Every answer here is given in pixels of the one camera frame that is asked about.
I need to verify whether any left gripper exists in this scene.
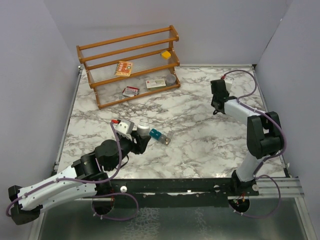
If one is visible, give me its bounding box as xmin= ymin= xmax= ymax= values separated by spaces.
xmin=108 ymin=130 xmax=151 ymax=172

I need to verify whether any white pill bottle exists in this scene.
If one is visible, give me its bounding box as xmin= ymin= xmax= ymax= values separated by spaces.
xmin=137 ymin=118 xmax=150 ymax=136

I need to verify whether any blue and grey pill organizer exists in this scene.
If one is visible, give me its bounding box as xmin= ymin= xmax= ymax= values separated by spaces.
xmin=149 ymin=128 xmax=174 ymax=146

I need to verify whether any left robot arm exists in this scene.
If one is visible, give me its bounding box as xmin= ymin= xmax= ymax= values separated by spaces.
xmin=5 ymin=130 xmax=151 ymax=225

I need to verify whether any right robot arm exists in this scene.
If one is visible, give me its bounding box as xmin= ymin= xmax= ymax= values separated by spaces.
xmin=210 ymin=79 xmax=285 ymax=196

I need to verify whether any clear round plastic jar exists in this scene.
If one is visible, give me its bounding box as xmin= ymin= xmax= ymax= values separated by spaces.
xmin=165 ymin=74 xmax=176 ymax=87

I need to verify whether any red white medicine box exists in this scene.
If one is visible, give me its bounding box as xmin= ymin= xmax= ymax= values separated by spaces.
xmin=122 ymin=86 xmax=140 ymax=97

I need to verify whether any yellow lidded small jar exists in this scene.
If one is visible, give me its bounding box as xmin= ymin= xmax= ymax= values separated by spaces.
xmin=160 ymin=50 xmax=172 ymax=60

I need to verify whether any green white medicine box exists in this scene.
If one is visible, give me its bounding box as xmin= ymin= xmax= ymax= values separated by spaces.
xmin=145 ymin=78 xmax=167 ymax=91

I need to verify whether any wooden three-tier shelf rack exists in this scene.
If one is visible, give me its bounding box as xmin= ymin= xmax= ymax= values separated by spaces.
xmin=76 ymin=25 xmax=180 ymax=110

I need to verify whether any orange spiral notebook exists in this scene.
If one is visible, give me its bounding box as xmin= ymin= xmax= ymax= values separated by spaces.
xmin=114 ymin=61 xmax=133 ymax=77

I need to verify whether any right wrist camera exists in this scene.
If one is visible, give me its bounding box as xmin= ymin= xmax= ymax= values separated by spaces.
xmin=223 ymin=76 xmax=234 ymax=94

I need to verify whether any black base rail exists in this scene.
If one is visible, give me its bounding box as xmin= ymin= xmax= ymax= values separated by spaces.
xmin=93 ymin=178 xmax=259 ymax=209

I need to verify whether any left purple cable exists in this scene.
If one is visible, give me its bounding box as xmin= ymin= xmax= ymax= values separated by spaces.
xmin=5 ymin=119 xmax=140 ymax=221

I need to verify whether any purple cable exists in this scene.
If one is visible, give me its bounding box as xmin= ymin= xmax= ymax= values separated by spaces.
xmin=5 ymin=119 xmax=140 ymax=221
xmin=223 ymin=69 xmax=287 ymax=220

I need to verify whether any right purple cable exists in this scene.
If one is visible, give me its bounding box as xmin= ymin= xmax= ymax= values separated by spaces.
xmin=223 ymin=69 xmax=287 ymax=220

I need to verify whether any aluminium frame rail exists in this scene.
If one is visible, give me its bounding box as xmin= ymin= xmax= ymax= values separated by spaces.
xmin=256 ymin=177 xmax=305 ymax=199

